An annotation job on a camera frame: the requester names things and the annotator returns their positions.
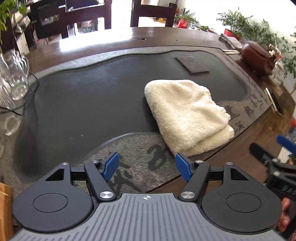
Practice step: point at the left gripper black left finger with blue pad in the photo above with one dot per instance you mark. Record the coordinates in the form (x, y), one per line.
(99, 173)

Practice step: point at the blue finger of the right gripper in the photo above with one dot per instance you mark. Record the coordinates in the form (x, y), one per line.
(286, 143)

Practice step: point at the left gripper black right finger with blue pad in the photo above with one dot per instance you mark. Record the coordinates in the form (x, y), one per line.
(195, 174)

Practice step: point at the cream terry towel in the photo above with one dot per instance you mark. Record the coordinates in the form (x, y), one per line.
(189, 120)

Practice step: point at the person hand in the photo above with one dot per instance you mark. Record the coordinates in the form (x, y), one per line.
(284, 218)

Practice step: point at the black stone tea tray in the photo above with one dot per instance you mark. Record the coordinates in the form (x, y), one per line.
(73, 112)

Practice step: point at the clear glass cup front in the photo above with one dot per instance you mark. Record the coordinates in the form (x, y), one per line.
(10, 123)

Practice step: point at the small dark square coaster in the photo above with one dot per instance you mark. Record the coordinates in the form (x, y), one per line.
(192, 64)

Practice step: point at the folded grey cloth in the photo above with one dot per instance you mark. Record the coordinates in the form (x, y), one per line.
(233, 42)

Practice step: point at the green potted plant right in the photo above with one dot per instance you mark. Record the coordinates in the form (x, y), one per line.
(261, 33)

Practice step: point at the dark wooden chair left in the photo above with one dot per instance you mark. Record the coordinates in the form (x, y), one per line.
(84, 14)

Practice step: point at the dark wooden chair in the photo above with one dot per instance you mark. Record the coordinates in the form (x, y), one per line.
(145, 10)
(84, 14)

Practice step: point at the black office chair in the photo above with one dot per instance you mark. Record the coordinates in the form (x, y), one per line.
(45, 16)

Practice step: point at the dark wooden chair right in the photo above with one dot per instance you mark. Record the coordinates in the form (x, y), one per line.
(145, 10)

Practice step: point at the green leafy plant left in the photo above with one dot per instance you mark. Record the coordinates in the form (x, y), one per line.
(8, 7)

